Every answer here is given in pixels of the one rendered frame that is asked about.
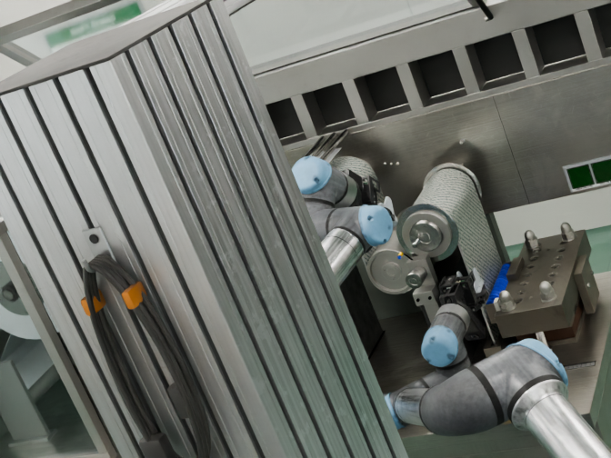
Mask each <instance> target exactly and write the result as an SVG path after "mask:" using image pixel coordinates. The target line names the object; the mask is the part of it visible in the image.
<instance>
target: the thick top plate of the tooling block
mask: <svg viewBox="0 0 611 458"><path fill-rule="evenodd" d="M575 235H576V239H574V240H572V241H569V242H563V241H562V236H561V234H557V235H552V236H548V237H544V238H539V239H538V242H539V243H540V245H539V246H538V247H536V248H534V249H526V243H524V245H523V247H522V250H521V252H520V255H519V256H518V257H520V256H523V259H524V265H523V267H522V270H521V272H520V275H519V277H518V279H517V280H514V281H510V282H508V284H507V286H506V289H505V291H508V292H509V293H510V295H511V297H513V298H514V301H515V304H516V308H515V309H514V310H512V311H509V312H502V311H497V312H496V314H495V319H496V323H497V326H498V328H499V331H500V333H501V336H502V338H507V337H513V336H518V335H523V334H533V333H539V332H544V331H550V330H555V329H561V328H567V327H569V325H570V323H571V319H572V316H573V312H574V310H575V306H576V301H577V297H578V295H579V291H578V288H577V285H576V280H575V277H574V271H575V269H576V264H577V260H578V257H579V256H580V255H585V254H587V257H588V260H589V256H590V254H591V250H592V249H591V246H590V243H589V241H588V238H587V235H586V230H585V229H583V230H578V231H575ZM543 281H547V282H549V283H550V284H551V286H552V288H554V290H555V293H556V295H557V298H556V299H555V300H554V301H552V302H549V303H543V302H542V301H541V296H540V289H539V285H540V284H541V283H542V282H543Z"/></svg>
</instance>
